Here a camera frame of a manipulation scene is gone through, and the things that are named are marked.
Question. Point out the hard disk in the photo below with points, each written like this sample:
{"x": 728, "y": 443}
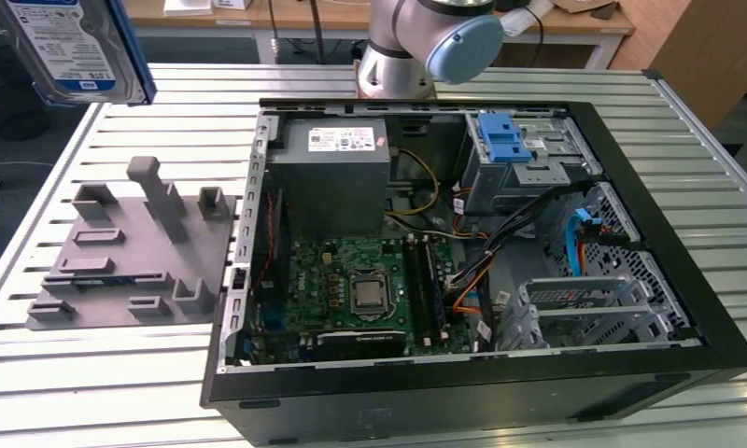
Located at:
{"x": 68, "y": 46}

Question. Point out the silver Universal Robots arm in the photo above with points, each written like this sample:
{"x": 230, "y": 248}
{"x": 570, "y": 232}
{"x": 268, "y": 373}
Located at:
{"x": 392, "y": 37}

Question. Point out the grey power supply unit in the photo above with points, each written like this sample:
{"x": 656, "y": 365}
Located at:
{"x": 329, "y": 196}

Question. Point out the green motherboard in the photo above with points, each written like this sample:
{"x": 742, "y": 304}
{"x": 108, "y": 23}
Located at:
{"x": 323, "y": 280}

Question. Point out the silver CPU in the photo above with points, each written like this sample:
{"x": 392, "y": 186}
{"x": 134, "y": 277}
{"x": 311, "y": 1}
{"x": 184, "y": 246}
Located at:
{"x": 367, "y": 294}

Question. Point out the black RAM slot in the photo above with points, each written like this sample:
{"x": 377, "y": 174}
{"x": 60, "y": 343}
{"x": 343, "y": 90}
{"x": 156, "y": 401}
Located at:
{"x": 413, "y": 289}
{"x": 421, "y": 289}
{"x": 431, "y": 289}

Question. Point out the grey metal drive cage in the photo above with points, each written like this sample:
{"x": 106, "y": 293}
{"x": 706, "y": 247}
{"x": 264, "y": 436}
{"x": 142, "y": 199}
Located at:
{"x": 504, "y": 186}

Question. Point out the black graphics card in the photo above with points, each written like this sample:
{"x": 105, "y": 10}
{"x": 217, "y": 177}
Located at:
{"x": 360, "y": 345}

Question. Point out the blue plastic drive latch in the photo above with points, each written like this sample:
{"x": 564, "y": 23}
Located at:
{"x": 500, "y": 140}

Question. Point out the grey parts rack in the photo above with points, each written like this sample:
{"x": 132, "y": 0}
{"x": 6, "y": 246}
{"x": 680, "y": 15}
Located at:
{"x": 149, "y": 261}

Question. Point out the black PC case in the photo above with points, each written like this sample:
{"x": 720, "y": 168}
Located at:
{"x": 411, "y": 396}

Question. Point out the white plastic device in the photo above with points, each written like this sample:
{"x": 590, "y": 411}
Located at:
{"x": 519, "y": 18}

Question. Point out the small white box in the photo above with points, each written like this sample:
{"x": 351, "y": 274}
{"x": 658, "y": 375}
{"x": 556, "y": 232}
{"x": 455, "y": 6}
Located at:
{"x": 233, "y": 4}

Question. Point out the white cardboard box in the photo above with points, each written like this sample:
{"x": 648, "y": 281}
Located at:
{"x": 186, "y": 7}

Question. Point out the brown cardboard piece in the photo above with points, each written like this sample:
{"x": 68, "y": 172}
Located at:
{"x": 572, "y": 4}

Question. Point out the black bin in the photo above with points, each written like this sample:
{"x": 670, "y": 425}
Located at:
{"x": 12, "y": 121}

